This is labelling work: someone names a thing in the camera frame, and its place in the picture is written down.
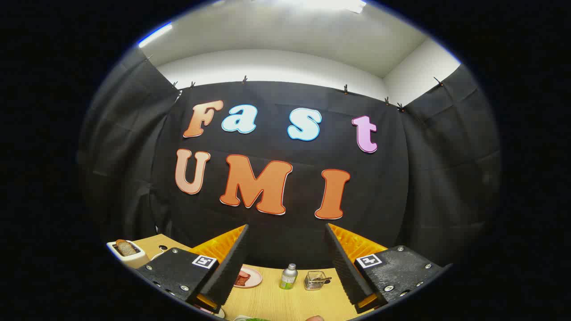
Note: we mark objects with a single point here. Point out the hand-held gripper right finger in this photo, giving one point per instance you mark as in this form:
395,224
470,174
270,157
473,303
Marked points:
343,263

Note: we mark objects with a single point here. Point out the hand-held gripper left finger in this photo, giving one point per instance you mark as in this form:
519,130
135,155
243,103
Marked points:
232,263

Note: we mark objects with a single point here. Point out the toasted bread slice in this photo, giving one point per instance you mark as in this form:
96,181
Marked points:
126,248

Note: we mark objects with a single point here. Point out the brown cooked meat slices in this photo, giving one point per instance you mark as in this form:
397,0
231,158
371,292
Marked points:
242,280

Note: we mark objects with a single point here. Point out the pink round plate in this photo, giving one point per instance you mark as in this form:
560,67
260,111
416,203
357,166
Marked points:
255,278

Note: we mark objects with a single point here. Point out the green label metal bottle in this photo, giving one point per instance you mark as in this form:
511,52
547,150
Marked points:
288,278

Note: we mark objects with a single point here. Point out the green lettuce leaf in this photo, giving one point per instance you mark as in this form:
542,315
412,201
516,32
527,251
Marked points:
255,319

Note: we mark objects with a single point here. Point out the cream white toaster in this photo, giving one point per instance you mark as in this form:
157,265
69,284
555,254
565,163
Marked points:
134,261

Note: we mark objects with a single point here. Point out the row of black cloth clips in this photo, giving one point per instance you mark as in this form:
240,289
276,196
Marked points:
244,80

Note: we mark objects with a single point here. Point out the ceiling light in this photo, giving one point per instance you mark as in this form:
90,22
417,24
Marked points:
354,6
155,34

